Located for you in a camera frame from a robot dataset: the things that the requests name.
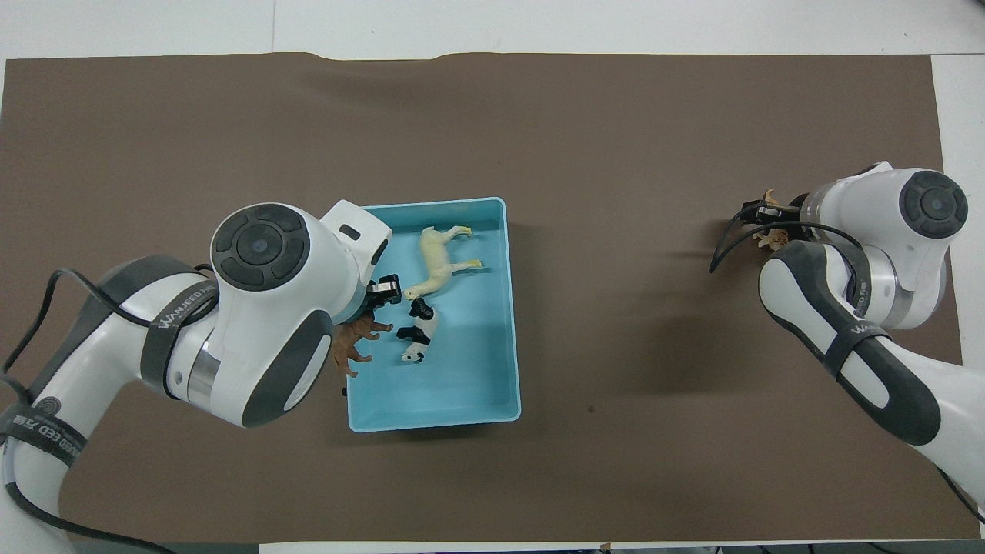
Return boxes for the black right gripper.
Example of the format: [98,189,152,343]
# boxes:
[740,195,810,233]

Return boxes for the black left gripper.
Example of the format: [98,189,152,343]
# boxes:
[360,274,403,318]

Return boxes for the orange tiger toy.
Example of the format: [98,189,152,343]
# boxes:
[753,188,801,252]

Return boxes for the black and white panda toy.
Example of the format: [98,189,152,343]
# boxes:
[397,298,439,365]

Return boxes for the cream horse toy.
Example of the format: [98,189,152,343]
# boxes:
[403,225,485,302]

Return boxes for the brown lion toy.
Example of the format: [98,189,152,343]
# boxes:
[331,315,395,398]

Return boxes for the light blue storage box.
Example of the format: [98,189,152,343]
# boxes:
[339,197,523,434]

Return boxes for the brown table mat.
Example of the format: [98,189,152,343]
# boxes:
[0,52,983,544]

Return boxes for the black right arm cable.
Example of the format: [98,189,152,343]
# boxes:
[708,220,866,275]

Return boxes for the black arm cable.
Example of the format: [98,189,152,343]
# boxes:
[708,220,866,275]
[0,264,228,554]

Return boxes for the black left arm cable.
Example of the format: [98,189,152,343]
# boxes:
[0,264,228,554]

